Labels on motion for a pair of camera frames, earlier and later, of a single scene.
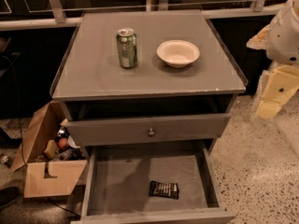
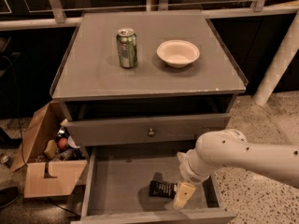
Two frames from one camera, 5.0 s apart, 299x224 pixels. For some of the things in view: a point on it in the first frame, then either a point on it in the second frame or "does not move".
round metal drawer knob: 150,133 does not move
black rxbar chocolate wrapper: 168,190 does not move
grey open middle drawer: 151,183 does not move
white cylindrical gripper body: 284,36 -> 188,171
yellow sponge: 50,148 does not move
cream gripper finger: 259,41 -> 181,156
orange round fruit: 63,144 does not move
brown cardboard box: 44,126 does not move
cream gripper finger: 268,109 -> 183,194
